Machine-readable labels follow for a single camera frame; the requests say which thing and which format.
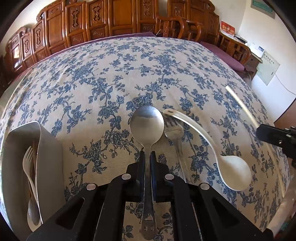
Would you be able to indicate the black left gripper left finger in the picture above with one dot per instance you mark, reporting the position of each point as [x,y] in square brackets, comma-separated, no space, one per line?
[96,213]

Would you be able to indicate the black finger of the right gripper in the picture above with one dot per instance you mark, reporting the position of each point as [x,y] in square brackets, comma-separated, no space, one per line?
[271,135]

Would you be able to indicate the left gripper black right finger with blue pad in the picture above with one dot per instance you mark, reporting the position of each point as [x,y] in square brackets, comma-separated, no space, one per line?
[199,212]

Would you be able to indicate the steel spoon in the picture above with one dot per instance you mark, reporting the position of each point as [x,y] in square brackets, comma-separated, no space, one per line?
[147,127]

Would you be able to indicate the long wooden chopstick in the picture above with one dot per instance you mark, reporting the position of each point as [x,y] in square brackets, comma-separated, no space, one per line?
[243,106]

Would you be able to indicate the white plastic spoon in tray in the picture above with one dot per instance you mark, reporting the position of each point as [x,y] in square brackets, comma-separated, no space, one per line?
[33,217]

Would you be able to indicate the white electrical panel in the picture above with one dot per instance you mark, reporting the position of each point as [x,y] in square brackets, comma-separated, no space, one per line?
[267,69]

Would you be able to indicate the grey metal tray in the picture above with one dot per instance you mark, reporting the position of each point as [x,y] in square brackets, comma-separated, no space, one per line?
[47,175]

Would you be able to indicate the white plastic fork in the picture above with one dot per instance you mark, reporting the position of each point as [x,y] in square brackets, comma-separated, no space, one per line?
[27,168]

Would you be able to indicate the steel fork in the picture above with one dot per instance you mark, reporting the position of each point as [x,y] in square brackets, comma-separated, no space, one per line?
[174,131]

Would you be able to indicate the wooden side table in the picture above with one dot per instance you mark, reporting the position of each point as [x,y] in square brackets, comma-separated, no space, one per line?
[241,57]

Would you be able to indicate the blue floral tablecloth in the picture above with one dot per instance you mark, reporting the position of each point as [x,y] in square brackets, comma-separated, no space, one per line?
[98,146]

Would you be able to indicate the red card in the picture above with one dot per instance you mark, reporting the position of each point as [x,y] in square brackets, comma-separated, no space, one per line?
[227,29]

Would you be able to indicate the wooden armchair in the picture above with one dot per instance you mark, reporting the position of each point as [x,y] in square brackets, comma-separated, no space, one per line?
[179,28]

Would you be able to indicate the green wall sign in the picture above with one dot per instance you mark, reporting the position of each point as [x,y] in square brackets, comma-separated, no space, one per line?
[262,7]

